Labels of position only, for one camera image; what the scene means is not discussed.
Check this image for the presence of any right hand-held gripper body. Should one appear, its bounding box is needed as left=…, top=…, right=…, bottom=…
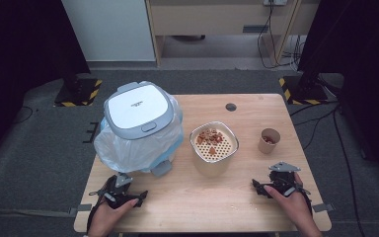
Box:
left=267, top=161, right=302, bottom=198

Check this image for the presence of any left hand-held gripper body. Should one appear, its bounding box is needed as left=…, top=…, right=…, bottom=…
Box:
left=88, top=172, right=136, bottom=210

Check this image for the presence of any brown paper cup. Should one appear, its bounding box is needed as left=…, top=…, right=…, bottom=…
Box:
left=258, top=127, right=281, bottom=155

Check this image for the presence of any beige perforated strainer insert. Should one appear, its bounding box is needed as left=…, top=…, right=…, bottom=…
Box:
left=193, top=126, right=236, bottom=162

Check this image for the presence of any beige container with silver rim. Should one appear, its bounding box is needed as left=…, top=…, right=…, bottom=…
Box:
left=189, top=120, right=240, bottom=179

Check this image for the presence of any pile of brown food scraps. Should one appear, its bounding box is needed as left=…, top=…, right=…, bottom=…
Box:
left=195, top=127, right=225, bottom=156

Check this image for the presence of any white lidded pedal trash bin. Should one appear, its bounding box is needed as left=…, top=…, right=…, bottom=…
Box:
left=103, top=81, right=186, bottom=178

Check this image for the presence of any person's left hand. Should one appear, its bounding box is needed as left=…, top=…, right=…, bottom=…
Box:
left=87, top=197, right=140, bottom=237

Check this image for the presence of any person's right hand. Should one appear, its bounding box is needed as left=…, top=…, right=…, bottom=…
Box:
left=264, top=172, right=317, bottom=233

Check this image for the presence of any grey tape strip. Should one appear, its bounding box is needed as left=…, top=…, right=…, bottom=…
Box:
left=311, top=202, right=336, bottom=213
left=0, top=203, right=93, bottom=218

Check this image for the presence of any translucent white bin liner bag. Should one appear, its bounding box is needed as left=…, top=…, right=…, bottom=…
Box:
left=93, top=95, right=186, bottom=174

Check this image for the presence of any black stand hazard-striped base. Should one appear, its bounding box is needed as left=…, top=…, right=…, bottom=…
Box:
left=278, top=70, right=330, bottom=107
left=53, top=70, right=103, bottom=108

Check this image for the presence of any black curtain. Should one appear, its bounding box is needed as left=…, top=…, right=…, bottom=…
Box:
left=0, top=0, right=92, bottom=174
left=297, top=0, right=379, bottom=181

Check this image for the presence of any light wooden desk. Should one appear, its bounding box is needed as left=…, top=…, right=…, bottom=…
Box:
left=144, top=0, right=320, bottom=67

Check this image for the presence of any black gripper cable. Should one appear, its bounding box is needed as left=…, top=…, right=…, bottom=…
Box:
left=294, top=184, right=314, bottom=216
left=86, top=194, right=108, bottom=233

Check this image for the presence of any long black floor cable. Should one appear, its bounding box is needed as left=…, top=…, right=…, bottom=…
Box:
left=333, top=105, right=366, bottom=237

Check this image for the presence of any thin black floor cable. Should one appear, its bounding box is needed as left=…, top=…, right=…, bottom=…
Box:
left=13, top=106, right=35, bottom=125

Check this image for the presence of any white cables bundle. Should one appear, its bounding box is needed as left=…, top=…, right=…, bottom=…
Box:
left=282, top=35, right=307, bottom=72

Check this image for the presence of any black hanging cable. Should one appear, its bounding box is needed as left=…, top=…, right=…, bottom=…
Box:
left=257, top=0, right=299, bottom=70

